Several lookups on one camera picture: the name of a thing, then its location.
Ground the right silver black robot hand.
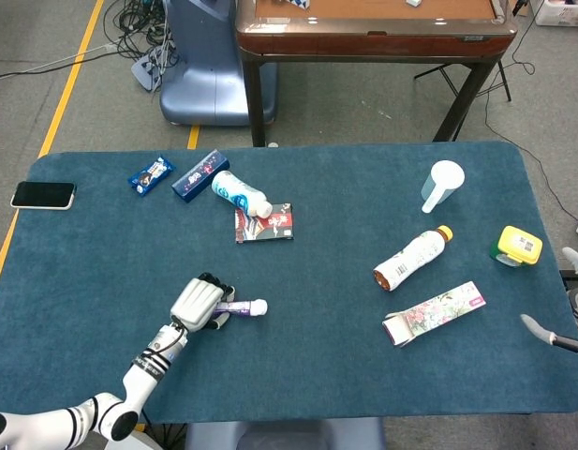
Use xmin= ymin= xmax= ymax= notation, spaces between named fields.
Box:
xmin=520 ymin=247 xmax=578 ymax=358

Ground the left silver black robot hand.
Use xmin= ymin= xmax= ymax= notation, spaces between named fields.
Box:
xmin=170 ymin=272 xmax=237 ymax=334

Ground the purple white tube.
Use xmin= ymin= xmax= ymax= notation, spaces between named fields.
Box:
xmin=215 ymin=298 xmax=269 ymax=318

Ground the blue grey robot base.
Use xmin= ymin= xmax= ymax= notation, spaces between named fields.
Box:
xmin=184 ymin=416 xmax=388 ymax=450

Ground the floral long box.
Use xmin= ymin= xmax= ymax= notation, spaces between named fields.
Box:
xmin=381 ymin=280 xmax=487 ymax=349

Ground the white orange-capped bottle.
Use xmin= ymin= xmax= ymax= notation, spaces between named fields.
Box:
xmin=373 ymin=225 xmax=454 ymax=293

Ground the yellow lidded green container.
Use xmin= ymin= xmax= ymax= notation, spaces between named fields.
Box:
xmin=489 ymin=225 xmax=544 ymax=269

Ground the red black card box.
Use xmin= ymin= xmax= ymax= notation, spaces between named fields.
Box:
xmin=234 ymin=202 xmax=295 ymax=245

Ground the white bottle with blue print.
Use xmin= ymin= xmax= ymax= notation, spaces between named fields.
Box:
xmin=211 ymin=170 xmax=274 ymax=219

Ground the blue felt table cloth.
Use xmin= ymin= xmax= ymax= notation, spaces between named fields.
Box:
xmin=0 ymin=141 xmax=578 ymax=426

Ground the dark blue rectangular box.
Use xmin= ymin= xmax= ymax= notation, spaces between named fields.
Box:
xmin=170 ymin=148 xmax=231 ymax=203

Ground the blue cookie snack packet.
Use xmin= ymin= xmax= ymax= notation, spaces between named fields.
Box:
xmin=127 ymin=156 xmax=176 ymax=197

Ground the black smartphone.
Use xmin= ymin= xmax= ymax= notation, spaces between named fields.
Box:
xmin=9 ymin=181 xmax=78 ymax=211

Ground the grey power strip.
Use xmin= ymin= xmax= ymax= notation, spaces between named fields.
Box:
xmin=130 ymin=44 xmax=170 ymax=92

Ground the brown wooden mahjong table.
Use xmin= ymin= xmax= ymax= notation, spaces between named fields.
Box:
xmin=235 ymin=0 xmax=519 ymax=147

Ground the white storage box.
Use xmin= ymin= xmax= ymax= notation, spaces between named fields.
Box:
xmin=534 ymin=0 xmax=578 ymax=27

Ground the pale blue handled plastic cup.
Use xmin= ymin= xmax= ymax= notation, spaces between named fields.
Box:
xmin=421 ymin=159 xmax=467 ymax=215

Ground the blue grey machine pedestal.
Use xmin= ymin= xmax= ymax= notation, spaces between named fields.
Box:
xmin=159 ymin=0 xmax=278 ymax=127

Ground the black cable bundle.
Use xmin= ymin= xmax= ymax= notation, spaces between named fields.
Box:
xmin=103 ymin=0 xmax=180 ymax=90

